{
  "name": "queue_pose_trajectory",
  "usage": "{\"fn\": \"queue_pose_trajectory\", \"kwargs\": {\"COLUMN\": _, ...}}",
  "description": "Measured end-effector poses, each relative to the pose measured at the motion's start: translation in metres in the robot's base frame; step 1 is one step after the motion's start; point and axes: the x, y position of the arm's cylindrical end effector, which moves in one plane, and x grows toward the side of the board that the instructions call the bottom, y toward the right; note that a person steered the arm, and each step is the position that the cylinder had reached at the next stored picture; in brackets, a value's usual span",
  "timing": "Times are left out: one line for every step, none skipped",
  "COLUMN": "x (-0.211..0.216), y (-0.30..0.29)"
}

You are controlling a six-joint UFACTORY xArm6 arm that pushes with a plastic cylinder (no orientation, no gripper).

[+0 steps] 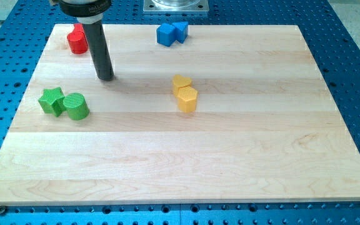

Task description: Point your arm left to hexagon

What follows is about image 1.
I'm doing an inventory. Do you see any blue cube block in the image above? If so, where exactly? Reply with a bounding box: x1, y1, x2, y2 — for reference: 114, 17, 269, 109
156, 23, 176, 47

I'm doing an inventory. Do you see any yellow heart block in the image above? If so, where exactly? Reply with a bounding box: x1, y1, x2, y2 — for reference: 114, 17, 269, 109
172, 74, 192, 96

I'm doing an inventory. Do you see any yellow hexagon block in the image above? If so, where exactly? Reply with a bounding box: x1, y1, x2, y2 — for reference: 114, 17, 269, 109
177, 86, 198, 113

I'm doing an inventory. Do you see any light wooden board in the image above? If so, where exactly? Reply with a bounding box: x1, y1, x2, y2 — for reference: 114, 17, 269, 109
0, 24, 360, 206

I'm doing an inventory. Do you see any blue triangle block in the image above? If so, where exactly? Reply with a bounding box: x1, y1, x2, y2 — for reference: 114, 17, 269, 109
172, 21, 189, 44

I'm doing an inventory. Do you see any green cylinder block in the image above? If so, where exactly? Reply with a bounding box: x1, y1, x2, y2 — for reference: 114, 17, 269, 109
63, 92, 89, 121

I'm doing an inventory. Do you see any red block behind rod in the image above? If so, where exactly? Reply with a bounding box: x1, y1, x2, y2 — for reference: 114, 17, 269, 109
73, 23, 84, 33

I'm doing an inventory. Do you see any green star block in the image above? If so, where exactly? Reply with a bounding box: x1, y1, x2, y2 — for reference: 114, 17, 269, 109
38, 87, 66, 117

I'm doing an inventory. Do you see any red cylinder block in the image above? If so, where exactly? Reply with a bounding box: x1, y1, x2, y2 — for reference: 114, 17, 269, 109
67, 31, 88, 54

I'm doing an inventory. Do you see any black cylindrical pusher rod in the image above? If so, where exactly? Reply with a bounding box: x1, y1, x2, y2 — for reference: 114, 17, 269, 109
77, 16, 114, 81

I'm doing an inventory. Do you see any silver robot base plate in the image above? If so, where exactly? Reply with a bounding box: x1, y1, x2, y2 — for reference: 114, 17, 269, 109
143, 0, 209, 13

